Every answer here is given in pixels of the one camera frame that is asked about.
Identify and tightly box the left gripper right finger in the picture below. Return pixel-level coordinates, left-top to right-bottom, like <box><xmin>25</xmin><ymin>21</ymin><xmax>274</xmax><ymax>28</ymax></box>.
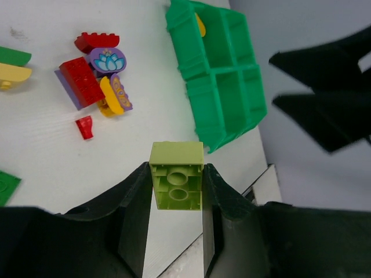
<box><xmin>202</xmin><ymin>164</ymin><xmax>370</xmax><ymax>277</ymax></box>

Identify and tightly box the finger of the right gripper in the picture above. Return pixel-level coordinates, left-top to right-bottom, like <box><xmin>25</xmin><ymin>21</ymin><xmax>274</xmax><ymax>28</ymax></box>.
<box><xmin>272</xmin><ymin>92</ymin><xmax>370</xmax><ymax>153</ymax></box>
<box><xmin>269</xmin><ymin>27</ymin><xmax>370</xmax><ymax>91</ymax></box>

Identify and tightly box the red rectangular lego brick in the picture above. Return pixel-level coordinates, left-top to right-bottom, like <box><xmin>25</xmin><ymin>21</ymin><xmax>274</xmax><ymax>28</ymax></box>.
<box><xmin>59</xmin><ymin>57</ymin><xmax>105</xmax><ymax>108</ymax></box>

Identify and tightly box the green compartment tray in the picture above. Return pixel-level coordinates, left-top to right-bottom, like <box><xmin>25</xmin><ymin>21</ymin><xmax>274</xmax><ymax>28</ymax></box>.
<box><xmin>166</xmin><ymin>1</ymin><xmax>267</xmax><ymax>153</ymax></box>

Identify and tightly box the orange yellow curved lego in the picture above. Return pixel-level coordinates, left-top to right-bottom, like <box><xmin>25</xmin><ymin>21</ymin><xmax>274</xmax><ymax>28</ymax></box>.
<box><xmin>195</xmin><ymin>13</ymin><xmax>206</xmax><ymax>38</ymax></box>

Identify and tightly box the small red lego right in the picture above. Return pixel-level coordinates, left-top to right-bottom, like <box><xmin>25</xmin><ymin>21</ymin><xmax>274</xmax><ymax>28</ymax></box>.
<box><xmin>75</xmin><ymin>116</ymin><xmax>93</xmax><ymax>140</ymax></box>

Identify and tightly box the lime curved lego brick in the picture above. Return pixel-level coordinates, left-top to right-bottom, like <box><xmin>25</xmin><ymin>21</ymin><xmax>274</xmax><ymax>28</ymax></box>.
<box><xmin>149</xmin><ymin>141</ymin><xmax>204</xmax><ymax>211</ymax></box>

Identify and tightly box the pale yellow curved lego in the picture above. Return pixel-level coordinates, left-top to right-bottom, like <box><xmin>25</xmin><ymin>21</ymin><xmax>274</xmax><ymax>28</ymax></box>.
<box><xmin>0</xmin><ymin>63</ymin><xmax>32</xmax><ymax>90</ymax></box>

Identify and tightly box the green flat lego plate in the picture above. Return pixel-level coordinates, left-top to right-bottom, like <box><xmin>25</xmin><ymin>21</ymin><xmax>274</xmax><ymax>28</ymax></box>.
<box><xmin>0</xmin><ymin>171</ymin><xmax>21</xmax><ymax>207</ymax></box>

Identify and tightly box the purple butterfly lego piece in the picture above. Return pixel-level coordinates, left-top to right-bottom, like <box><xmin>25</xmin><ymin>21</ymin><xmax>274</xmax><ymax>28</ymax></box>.
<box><xmin>110</xmin><ymin>74</ymin><xmax>133</xmax><ymax>112</ymax></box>

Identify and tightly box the red scalloped lego brick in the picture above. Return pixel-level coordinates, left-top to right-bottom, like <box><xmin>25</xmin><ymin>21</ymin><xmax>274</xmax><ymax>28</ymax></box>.
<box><xmin>74</xmin><ymin>32</ymin><xmax>120</xmax><ymax>54</ymax></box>

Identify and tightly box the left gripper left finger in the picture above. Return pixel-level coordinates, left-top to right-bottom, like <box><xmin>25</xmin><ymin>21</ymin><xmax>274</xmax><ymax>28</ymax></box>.
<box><xmin>1</xmin><ymin>162</ymin><xmax>152</xmax><ymax>277</ymax></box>

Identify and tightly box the dark green curved lego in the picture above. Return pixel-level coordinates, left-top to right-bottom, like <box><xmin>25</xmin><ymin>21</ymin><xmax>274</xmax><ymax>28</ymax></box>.
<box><xmin>0</xmin><ymin>46</ymin><xmax>32</xmax><ymax>67</ymax></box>

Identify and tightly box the yellow curved lego brick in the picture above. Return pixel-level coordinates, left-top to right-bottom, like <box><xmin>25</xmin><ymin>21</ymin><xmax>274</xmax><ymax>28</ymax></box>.
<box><xmin>97</xmin><ymin>76</ymin><xmax>124</xmax><ymax>118</ymax></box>

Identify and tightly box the purple lotus lego piece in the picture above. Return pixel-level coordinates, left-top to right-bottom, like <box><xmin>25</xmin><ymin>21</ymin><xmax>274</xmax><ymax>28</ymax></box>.
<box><xmin>87</xmin><ymin>47</ymin><xmax>127</xmax><ymax>73</ymax></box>

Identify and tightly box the lavender flat lego plate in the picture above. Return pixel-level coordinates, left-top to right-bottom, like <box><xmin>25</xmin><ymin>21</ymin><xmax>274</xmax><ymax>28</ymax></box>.
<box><xmin>54</xmin><ymin>69</ymin><xmax>83</xmax><ymax>111</ymax></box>

